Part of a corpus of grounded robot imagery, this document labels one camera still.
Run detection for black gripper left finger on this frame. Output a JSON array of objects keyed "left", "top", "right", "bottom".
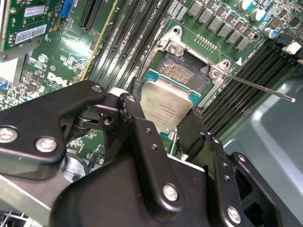
[{"left": 0, "top": 77, "right": 187, "bottom": 216}]

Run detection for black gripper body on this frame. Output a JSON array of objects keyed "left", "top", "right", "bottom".
[{"left": 48, "top": 153, "right": 224, "bottom": 227}]

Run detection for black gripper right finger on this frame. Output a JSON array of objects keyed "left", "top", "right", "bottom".
[{"left": 176, "top": 106, "right": 288, "bottom": 227}]

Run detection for silver CPU chip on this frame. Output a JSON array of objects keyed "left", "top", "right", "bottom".
[{"left": 139, "top": 68, "right": 202, "bottom": 142}]

